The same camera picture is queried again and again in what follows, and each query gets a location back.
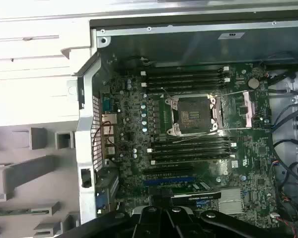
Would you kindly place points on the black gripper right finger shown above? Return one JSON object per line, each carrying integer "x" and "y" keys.
{"x": 181, "y": 223}

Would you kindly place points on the black RAM slot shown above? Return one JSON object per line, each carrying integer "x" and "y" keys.
{"x": 191, "y": 159}
{"x": 191, "y": 153}
{"x": 161, "y": 144}
{"x": 191, "y": 147}
{"x": 186, "y": 71}
{"x": 186, "y": 76}
{"x": 186, "y": 87}
{"x": 186, "y": 82}

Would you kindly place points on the grey parts rack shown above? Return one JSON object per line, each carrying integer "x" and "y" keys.
{"x": 22, "y": 171}

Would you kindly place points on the black graphics card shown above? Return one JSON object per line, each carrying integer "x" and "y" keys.
{"x": 203, "y": 197}

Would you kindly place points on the black and silver PC case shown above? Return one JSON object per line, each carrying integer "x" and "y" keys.
{"x": 85, "y": 104}

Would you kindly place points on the black expansion slot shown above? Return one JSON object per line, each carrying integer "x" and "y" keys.
{"x": 167, "y": 170}
{"x": 169, "y": 177}

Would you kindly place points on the metal socket cover frame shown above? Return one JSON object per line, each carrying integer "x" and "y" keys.
{"x": 248, "y": 110}

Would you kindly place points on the white barcode sticker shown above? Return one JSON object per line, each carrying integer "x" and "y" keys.
{"x": 231, "y": 35}

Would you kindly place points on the round coin cell battery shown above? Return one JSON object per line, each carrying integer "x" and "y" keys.
{"x": 253, "y": 83}

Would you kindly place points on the green motherboard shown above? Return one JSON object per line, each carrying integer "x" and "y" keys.
{"x": 253, "y": 158}

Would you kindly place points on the CPU socket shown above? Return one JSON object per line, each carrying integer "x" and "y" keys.
{"x": 193, "y": 115}

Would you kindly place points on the green RAM stick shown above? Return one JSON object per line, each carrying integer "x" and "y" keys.
{"x": 12, "y": 212}

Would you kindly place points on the silver chipset heatsink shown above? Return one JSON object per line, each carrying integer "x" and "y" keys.
{"x": 229, "y": 200}

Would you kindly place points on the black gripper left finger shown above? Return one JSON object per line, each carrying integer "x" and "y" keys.
{"x": 151, "y": 223}

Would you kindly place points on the blue expansion slot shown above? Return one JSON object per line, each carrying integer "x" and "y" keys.
{"x": 164, "y": 184}

